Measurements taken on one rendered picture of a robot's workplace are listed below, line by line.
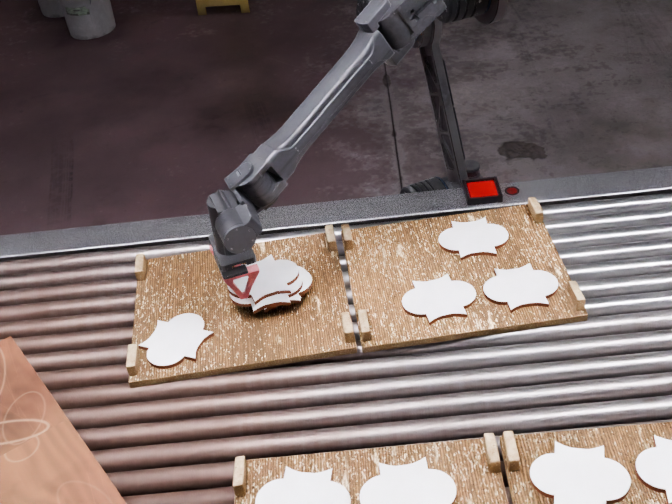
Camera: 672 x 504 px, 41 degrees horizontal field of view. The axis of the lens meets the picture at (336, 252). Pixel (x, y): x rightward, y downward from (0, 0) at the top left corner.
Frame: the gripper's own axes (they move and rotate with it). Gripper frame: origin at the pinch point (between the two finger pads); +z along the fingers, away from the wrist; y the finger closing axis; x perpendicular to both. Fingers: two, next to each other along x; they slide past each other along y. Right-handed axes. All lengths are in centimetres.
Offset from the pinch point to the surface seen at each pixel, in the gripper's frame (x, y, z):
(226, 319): -4.0, 3.2, 4.8
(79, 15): -2, -359, 83
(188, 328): -11.3, 3.4, 4.1
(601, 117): 190, -152, 94
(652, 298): 70, 32, 5
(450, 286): 37.0, 14.8, 3.1
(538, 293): 50, 24, 3
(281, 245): 12.3, -13.4, 4.4
